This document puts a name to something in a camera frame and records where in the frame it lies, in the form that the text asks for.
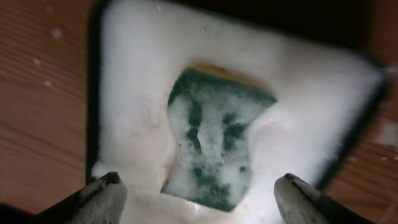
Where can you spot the black rectangular soapy tray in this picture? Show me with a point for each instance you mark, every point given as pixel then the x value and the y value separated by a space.
pixel 322 93

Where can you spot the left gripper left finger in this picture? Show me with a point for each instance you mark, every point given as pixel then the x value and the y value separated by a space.
pixel 100 202

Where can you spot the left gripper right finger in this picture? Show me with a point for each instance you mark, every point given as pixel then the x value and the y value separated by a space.
pixel 298 202

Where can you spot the green yellow sponge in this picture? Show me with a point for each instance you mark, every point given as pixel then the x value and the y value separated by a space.
pixel 210 110

